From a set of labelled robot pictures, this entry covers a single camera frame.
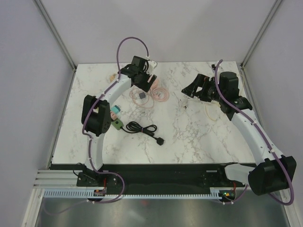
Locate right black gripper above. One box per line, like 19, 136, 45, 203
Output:
181, 74, 225, 103

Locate pink round power strip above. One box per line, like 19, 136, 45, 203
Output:
151, 79, 159, 89

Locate grey small cube adapter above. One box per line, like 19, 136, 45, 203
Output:
139, 92, 146, 99

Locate beige cube plug adapter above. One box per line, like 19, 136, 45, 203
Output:
109, 74, 118, 83

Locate teal plug adapter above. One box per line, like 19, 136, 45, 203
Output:
111, 105, 121, 114

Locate yellow thin cable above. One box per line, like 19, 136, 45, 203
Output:
205, 68, 246, 121

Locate green power strip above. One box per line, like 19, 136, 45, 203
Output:
111, 118, 124, 131

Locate pink small plug adapter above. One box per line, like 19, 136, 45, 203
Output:
111, 112, 118, 120

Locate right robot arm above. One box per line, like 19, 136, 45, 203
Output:
181, 71, 296, 198

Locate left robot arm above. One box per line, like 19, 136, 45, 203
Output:
81, 56, 158, 186

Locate white coiled cord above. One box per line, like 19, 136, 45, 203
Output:
180, 98, 197, 110

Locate black coiled power cord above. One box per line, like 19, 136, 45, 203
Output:
121, 121, 164, 146

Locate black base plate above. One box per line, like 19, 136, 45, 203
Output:
75, 162, 261, 196

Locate white slotted cable duct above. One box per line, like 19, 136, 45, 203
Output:
43, 188, 235, 200

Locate right aluminium frame post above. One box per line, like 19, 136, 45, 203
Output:
240, 0, 284, 70

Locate aluminium frame post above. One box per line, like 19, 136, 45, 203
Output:
240, 0, 284, 70
33, 0, 77, 72

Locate left aluminium frame post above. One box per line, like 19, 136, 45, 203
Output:
33, 0, 77, 72

